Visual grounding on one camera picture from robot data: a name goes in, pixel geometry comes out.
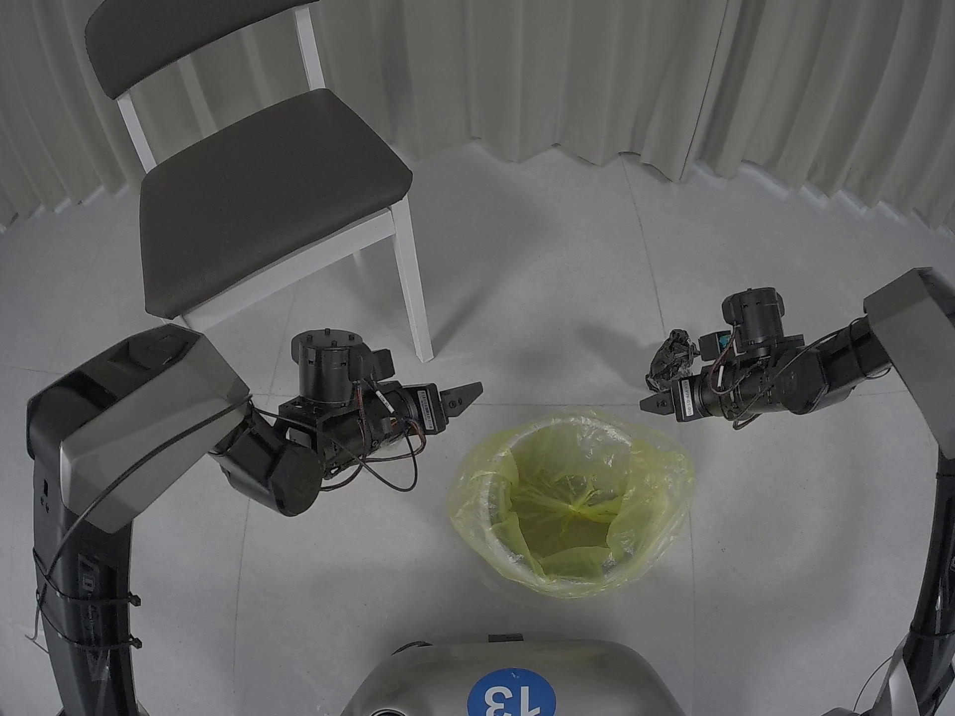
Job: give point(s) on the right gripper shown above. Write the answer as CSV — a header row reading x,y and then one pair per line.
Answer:
x,y
709,396

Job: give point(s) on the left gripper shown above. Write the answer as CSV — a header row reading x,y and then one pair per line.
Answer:
x,y
403,415

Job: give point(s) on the black plastic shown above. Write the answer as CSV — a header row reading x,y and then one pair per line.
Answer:
x,y
668,359

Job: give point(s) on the yellow plastic bag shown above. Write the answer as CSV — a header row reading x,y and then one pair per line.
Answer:
x,y
477,474

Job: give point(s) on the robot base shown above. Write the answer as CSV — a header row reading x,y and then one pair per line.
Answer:
x,y
418,683

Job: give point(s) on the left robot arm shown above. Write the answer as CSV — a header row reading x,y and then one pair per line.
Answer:
x,y
149,415

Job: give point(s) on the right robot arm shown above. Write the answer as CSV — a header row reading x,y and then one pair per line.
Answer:
x,y
910,325

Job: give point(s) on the white trash bin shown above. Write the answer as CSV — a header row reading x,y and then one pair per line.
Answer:
x,y
522,448

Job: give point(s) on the white chair with grey cushions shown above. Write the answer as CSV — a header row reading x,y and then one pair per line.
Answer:
x,y
261,176

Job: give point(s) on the cream curtain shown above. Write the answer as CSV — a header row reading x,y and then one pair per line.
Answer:
x,y
835,64
522,42

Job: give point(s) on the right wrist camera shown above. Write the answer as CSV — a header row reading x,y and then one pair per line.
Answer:
x,y
712,346

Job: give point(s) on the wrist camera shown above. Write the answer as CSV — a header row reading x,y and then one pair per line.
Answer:
x,y
380,364
712,346

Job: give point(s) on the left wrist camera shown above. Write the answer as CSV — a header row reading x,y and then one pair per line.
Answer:
x,y
380,364

